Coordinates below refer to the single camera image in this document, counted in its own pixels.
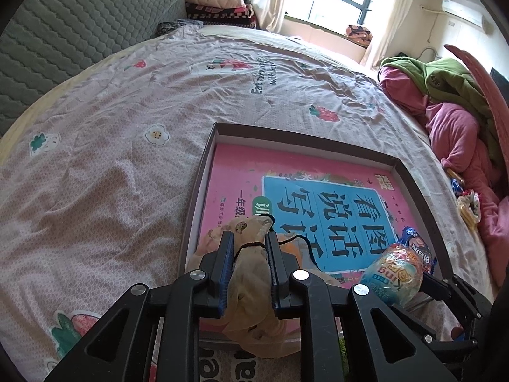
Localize red snack bag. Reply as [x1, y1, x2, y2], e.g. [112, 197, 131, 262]
[360, 243, 424, 307]

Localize beige drawstring pouch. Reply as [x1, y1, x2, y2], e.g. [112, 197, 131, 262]
[185, 213, 344, 360]

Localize blue snack packet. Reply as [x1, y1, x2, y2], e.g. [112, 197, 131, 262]
[398, 227, 437, 274]

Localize pink and blue book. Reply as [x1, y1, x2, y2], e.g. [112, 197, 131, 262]
[196, 142, 432, 289]

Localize snack packets on bed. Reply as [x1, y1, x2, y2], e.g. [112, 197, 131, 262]
[445, 168, 481, 231]

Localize pink patterned bed sheet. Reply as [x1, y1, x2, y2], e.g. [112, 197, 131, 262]
[1, 26, 496, 381]

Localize pink quilt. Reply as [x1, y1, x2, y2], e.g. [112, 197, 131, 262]
[379, 67, 508, 287]

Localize grey cardboard box tray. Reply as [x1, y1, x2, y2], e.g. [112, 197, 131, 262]
[179, 123, 453, 289]

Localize green garment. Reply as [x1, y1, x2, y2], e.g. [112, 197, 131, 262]
[378, 57, 503, 166]

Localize black television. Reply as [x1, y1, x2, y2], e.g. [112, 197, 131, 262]
[490, 68, 509, 104]

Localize colourful bag on windowsill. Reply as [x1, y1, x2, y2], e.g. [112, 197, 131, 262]
[346, 25, 373, 48]

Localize dark patterned cloth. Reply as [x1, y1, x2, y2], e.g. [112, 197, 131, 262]
[154, 19, 204, 37]

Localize grey quilted headboard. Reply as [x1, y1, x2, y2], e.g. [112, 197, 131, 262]
[1, 0, 185, 133]

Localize white air conditioner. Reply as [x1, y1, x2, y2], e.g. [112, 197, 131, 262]
[442, 0, 488, 33]

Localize stack of folded blankets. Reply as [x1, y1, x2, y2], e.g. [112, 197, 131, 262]
[185, 0, 260, 29]

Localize white right curtain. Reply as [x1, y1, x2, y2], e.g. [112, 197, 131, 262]
[361, 0, 413, 69]

